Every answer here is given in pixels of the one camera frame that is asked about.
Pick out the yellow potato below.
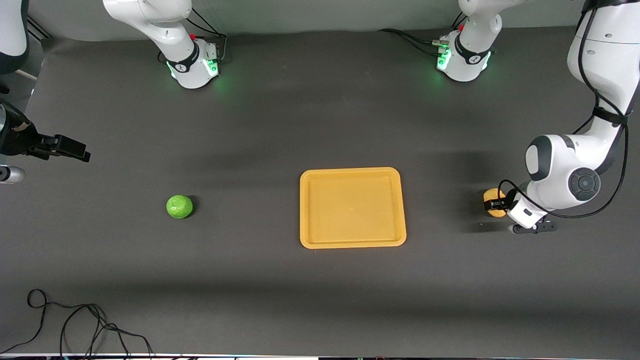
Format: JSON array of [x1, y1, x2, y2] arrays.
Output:
[[482, 188, 508, 218]]

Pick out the green apple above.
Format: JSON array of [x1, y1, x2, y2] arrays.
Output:
[[166, 194, 194, 220]]

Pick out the yellow plastic tray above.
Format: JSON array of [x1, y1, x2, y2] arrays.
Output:
[[299, 167, 407, 250]]

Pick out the dark grey table mat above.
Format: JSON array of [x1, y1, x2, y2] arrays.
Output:
[[0, 17, 640, 357]]

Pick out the thin black loose cable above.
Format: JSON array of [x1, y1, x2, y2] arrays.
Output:
[[0, 288, 156, 358]]

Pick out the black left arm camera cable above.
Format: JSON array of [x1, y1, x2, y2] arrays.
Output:
[[498, 0, 632, 220]]

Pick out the black right arm base cables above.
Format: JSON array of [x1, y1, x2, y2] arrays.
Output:
[[186, 7, 229, 63]]

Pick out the black arm base cables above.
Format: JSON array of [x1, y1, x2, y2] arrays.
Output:
[[186, 7, 229, 63], [377, 11, 468, 57]]

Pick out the black left arm base cables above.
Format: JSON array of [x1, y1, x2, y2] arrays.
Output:
[[377, 11, 468, 57]]

